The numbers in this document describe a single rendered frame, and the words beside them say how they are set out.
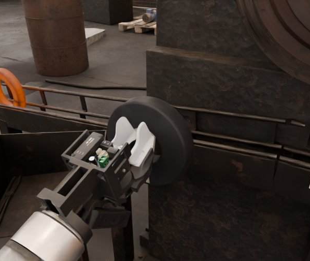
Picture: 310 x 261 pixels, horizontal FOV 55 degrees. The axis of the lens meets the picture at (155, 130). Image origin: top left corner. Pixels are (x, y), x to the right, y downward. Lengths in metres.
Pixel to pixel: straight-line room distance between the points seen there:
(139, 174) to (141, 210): 1.12
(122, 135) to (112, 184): 0.11
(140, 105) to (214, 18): 0.41
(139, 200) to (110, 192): 1.21
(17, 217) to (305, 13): 0.68
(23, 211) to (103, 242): 0.72
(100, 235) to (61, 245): 1.10
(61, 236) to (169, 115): 0.22
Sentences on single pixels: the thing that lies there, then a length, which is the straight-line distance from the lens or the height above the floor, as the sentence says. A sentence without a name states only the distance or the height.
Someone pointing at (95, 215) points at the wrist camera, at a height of 0.81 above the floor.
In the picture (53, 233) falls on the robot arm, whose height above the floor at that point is 0.84.
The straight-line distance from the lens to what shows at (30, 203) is 0.77.
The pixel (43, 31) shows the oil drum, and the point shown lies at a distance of 3.24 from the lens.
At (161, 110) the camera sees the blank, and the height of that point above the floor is 0.90.
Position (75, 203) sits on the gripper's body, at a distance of 0.36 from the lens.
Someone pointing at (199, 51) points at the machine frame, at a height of 0.87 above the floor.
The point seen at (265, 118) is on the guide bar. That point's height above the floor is 0.76.
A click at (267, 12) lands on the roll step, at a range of 0.59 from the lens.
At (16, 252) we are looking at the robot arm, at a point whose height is 0.83.
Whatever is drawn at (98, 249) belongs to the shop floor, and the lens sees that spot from 1.40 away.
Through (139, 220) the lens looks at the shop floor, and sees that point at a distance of 1.49.
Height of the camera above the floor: 1.09
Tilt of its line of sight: 30 degrees down
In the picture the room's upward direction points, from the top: straight up
